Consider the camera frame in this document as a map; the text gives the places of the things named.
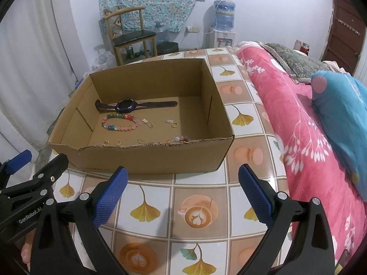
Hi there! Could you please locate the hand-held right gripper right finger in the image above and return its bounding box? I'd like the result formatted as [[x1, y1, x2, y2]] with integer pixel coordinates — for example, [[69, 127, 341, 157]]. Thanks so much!
[[238, 163, 336, 275]]

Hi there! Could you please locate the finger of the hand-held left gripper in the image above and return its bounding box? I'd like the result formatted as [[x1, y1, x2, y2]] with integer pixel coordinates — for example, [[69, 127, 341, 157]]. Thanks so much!
[[0, 154, 69, 208], [0, 149, 33, 179]]

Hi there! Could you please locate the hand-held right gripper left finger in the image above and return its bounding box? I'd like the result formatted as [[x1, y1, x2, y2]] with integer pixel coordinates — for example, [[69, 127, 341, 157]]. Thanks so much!
[[29, 165, 128, 275]]

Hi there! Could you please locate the brown cardboard box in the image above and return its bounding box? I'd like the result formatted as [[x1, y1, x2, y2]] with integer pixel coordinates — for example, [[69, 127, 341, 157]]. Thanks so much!
[[47, 58, 236, 175]]

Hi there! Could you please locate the multicolour bead bracelet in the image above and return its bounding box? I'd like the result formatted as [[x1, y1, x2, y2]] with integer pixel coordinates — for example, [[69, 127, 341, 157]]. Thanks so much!
[[100, 114, 142, 132]]

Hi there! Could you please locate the pink orange bead bracelet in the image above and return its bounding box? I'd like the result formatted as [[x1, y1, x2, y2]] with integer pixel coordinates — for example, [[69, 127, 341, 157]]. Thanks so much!
[[170, 134, 191, 144]]

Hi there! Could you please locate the person's left hand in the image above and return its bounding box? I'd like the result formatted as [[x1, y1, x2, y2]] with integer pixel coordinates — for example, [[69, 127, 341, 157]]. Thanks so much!
[[20, 233, 33, 272]]

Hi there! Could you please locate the tile and leaf print tablecloth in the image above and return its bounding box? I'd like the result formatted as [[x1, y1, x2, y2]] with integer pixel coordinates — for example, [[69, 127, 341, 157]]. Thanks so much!
[[50, 46, 293, 275]]

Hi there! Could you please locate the white curtain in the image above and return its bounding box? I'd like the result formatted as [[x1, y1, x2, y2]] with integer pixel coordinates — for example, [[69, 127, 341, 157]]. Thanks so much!
[[0, 0, 86, 161]]

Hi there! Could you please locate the pink floral blanket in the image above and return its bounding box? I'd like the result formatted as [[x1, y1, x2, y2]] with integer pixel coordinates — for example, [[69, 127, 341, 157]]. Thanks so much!
[[234, 41, 367, 270]]

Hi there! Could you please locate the dark blue wrist watch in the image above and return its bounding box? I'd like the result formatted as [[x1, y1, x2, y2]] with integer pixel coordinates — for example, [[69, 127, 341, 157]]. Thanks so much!
[[95, 99, 178, 115]]

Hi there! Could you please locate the white plastic bag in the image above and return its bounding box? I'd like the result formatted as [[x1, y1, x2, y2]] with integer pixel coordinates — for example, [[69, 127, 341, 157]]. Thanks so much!
[[91, 50, 117, 71]]

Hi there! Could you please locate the blue pillow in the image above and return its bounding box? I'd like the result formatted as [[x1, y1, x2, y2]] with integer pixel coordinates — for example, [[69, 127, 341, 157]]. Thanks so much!
[[311, 70, 367, 203]]

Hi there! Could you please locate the green patterned pillow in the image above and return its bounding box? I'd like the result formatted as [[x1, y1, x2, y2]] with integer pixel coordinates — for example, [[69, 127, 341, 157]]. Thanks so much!
[[262, 42, 330, 78]]

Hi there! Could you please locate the wooden chair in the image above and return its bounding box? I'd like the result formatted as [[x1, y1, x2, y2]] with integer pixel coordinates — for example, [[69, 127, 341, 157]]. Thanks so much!
[[103, 6, 158, 66]]

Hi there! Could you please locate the patterned chair cushion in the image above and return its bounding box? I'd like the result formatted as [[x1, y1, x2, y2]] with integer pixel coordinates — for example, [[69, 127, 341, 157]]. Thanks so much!
[[104, 7, 124, 39]]

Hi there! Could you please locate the black waste bin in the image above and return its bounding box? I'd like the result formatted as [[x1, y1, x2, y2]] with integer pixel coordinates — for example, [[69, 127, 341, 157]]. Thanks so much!
[[157, 41, 179, 55]]

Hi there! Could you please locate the white water dispenser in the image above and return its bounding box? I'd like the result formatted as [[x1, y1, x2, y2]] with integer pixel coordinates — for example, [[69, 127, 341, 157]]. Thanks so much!
[[208, 27, 237, 49]]

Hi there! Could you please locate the clear blue water jug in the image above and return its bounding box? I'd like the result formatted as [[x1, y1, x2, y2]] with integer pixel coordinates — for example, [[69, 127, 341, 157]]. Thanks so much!
[[153, 21, 170, 45]]

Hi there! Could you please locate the blue water dispenser bottle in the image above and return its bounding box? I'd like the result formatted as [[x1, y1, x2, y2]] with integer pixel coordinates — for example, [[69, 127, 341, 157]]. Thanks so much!
[[213, 0, 236, 32]]

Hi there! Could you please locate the brown wooden door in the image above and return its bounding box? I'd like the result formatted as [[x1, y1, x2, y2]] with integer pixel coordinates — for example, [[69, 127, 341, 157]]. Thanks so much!
[[321, 0, 367, 75]]

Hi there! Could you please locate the blue floral wall cloth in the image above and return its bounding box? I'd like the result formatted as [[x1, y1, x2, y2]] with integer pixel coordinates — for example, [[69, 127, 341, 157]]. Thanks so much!
[[99, 0, 208, 34]]

